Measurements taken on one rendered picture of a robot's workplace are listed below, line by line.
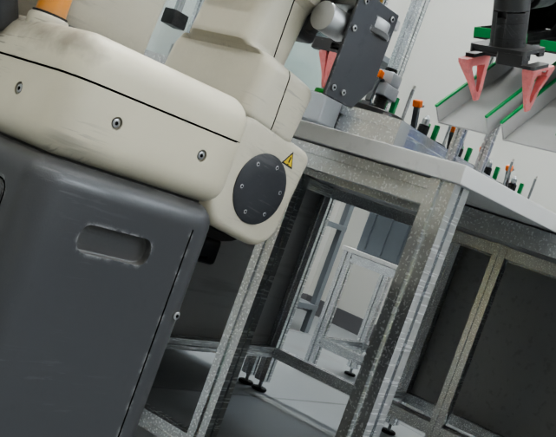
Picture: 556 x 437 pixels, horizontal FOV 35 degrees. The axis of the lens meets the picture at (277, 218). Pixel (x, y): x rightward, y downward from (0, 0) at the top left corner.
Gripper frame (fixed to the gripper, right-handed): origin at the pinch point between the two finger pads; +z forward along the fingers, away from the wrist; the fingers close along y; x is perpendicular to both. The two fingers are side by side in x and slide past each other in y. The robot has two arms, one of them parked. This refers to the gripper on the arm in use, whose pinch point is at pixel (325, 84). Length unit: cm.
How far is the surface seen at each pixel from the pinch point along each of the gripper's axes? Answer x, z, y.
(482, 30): -14.4, -21.9, -23.4
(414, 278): 37, 30, -52
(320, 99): 3.0, 3.7, -2.1
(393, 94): -23.0, -5.6, -3.3
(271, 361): -131, 87, 69
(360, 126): -4.1, 5.9, -9.3
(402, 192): 36, 19, -45
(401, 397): -164, 84, 28
